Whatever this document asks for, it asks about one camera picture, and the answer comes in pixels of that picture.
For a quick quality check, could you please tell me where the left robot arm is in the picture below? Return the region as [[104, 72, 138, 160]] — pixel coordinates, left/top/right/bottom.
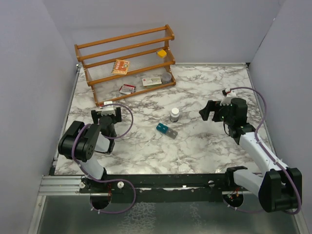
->
[[58, 106, 122, 193]]

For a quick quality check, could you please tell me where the blue and grey pill organizer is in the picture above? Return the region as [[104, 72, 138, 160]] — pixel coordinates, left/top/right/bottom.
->
[[156, 123, 177, 139]]

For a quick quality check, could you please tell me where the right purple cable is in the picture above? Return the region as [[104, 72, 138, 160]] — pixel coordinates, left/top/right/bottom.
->
[[223, 86, 302, 215]]

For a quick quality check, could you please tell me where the aluminium frame rail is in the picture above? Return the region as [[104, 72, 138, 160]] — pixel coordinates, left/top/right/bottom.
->
[[39, 176, 81, 196]]

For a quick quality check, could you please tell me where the yellow lidded small jar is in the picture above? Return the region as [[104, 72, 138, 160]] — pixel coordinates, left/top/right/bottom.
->
[[156, 49, 167, 58]]

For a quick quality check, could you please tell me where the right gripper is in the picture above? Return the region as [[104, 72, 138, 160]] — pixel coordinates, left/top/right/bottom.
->
[[200, 100, 234, 125]]

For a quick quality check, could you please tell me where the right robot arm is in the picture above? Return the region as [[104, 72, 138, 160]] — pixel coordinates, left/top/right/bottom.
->
[[199, 97, 302, 214]]

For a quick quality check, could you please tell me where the wooden three-tier shelf rack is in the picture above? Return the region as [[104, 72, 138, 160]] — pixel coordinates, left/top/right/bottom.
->
[[75, 24, 176, 106]]

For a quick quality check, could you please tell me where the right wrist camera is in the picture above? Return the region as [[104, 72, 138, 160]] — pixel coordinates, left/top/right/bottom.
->
[[220, 88, 237, 106]]

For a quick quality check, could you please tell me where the orange spiral notebook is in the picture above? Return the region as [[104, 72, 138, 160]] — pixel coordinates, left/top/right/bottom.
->
[[112, 59, 130, 75]]

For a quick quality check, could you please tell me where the red white medicine box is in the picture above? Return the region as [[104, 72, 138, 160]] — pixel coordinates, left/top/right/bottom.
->
[[119, 84, 136, 95]]

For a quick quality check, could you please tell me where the green white medicine box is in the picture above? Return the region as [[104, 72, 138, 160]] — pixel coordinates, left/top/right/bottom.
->
[[142, 77, 162, 88]]

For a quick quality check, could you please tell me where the clear round plastic jar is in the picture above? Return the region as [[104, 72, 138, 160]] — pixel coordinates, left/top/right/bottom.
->
[[161, 72, 172, 84]]

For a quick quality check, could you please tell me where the white pill bottle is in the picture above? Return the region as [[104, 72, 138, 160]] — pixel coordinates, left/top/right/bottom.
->
[[170, 108, 180, 122]]

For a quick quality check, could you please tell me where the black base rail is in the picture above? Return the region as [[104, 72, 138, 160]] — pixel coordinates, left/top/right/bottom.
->
[[79, 174, 236, 203]]

